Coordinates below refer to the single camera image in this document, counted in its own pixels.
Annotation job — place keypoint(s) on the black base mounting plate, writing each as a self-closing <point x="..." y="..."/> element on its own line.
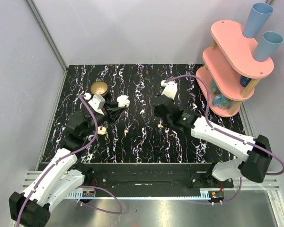
<point x="150" y="179"/>

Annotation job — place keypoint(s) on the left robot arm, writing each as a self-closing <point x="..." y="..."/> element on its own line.
<point x="65" y="173"/>

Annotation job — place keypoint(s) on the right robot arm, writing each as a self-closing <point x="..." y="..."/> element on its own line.
<point x="251" y="161"/>

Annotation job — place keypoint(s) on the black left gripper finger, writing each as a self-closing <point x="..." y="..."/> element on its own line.
<point x="111" y="105"/>
<point x="117" y="112"/>

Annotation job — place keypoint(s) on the green ceramic mug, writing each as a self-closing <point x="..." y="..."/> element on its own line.
<point x="214" y="87"/>

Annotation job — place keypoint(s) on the blue cup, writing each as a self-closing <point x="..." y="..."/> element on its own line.
<point x="268" y="45"/>
<point x="259" y="14"/>

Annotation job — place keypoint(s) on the gold patterned ceramic bowl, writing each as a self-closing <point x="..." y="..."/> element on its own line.
<point x="99" y="88"/>

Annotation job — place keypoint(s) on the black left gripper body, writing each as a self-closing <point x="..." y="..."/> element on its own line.
<point x="106" y="111"/>

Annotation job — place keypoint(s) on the cream earbud charging case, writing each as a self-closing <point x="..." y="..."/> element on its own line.
<point x="101" y="130"/>

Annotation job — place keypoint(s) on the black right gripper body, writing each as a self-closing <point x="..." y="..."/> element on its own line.
<point x="155" y="112"/>

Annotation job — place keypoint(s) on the aluminium frame rail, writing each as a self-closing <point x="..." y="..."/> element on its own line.
<point x="44" y="30"/>

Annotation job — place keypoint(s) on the pink three-tier shelf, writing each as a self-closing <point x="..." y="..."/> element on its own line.
<point x="229" y="58"/>

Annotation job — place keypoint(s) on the dark blue object on shelf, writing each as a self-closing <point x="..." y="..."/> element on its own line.
<point x="244" y="81"/>

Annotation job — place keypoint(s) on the blue patterned mug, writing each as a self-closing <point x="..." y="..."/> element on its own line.
<point x="222" y="101"/>

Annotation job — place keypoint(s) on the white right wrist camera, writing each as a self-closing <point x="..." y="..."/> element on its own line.
<point x="170" y="89"/>

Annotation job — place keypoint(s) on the blue cup front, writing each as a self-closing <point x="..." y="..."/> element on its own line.
<point x="268" y="45"/>

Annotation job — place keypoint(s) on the blue cup rear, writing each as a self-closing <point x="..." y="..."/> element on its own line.
<point x="259" y="14"/>

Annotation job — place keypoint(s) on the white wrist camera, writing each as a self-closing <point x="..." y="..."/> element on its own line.
<point x="170" y="89"/>
<point x="97" y="103"/>

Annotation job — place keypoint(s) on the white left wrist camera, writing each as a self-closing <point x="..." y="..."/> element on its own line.
<point x="97" y="103"/>

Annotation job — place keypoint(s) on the white earbud charging case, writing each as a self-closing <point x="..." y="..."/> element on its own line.
<point x="123" y="101"/>

